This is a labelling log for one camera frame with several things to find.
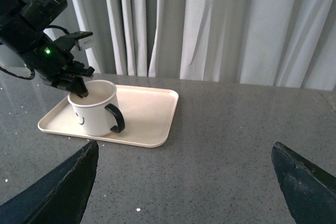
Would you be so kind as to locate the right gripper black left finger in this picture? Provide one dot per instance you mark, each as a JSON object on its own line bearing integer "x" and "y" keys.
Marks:
{"x": 60, "y": 196}

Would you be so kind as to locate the grey pleated curtain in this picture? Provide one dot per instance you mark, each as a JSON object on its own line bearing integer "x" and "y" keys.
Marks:
{"x": 284, "y": 43}

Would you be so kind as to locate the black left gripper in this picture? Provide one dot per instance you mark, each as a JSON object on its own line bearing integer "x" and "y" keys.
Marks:
{"x": 58, "y": 68}

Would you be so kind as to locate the pink rectangular tray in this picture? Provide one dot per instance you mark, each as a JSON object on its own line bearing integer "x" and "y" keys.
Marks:
{"x": 148, "y": 114}

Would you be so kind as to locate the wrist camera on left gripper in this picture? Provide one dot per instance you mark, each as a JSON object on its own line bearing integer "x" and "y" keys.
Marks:
{"x": 77, "y": 41}

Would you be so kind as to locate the white smiley mug black handle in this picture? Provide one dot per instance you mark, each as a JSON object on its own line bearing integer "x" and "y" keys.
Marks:
{"x": 98, "y": 113}

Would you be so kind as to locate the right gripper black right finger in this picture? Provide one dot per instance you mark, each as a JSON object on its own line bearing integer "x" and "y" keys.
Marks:
{"x": 309, "y": 191}

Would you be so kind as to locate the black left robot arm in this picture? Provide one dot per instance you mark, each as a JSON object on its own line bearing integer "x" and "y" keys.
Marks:
{"x": 22, "y": 31}

